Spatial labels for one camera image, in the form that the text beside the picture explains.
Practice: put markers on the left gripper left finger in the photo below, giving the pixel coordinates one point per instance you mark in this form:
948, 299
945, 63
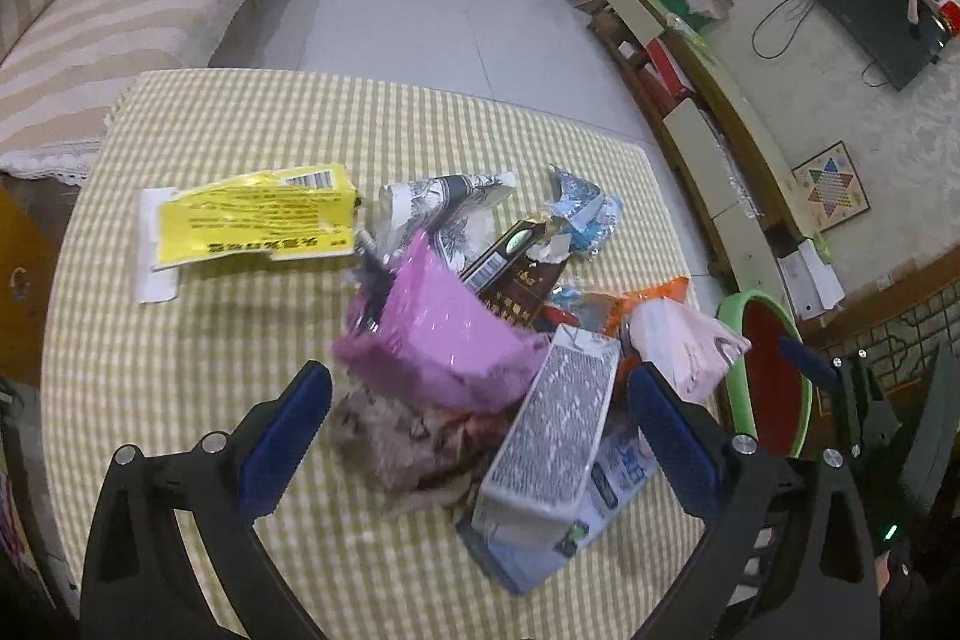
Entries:
137, 579

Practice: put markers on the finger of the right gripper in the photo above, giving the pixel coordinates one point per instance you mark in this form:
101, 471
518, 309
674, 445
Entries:
809, 364

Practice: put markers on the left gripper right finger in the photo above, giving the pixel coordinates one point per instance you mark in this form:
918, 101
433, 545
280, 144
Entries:
785, 551

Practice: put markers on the pale pink wrapper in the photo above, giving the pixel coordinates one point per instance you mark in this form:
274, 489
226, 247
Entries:
693, 351

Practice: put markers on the blue white toothpaste box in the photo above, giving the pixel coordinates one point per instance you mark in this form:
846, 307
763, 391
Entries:
622, 468

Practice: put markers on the pinkish brown wrapper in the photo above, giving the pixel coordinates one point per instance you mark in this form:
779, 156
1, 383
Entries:
430, 458

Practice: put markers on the orange plastic snack bag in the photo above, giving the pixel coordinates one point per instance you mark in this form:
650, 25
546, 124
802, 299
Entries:
604, 312

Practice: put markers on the pink plastic bag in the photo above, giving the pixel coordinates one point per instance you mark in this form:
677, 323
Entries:
435, 344

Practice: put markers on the grey speckled carton box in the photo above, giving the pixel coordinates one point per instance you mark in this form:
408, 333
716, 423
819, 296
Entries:
532, 491

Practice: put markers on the blue silver foil wrapper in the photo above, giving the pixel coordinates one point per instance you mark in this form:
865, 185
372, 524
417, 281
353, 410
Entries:
584, 212

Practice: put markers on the yellow white package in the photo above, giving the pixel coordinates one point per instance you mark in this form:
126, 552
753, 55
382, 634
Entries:
281, 215

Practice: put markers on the dark brown box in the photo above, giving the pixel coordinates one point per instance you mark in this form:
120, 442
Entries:
515, 275

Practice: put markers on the red bin green rim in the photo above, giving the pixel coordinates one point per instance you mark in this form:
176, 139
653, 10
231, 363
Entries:
768, 398

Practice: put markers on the green checkered tablecloth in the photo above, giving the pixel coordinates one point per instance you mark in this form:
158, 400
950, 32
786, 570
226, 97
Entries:
189, 380

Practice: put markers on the long wooden tv cabinet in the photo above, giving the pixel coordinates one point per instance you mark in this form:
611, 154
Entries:
749, 204

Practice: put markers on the chinese checkers board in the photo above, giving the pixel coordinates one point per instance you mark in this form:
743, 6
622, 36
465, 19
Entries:
831, 187

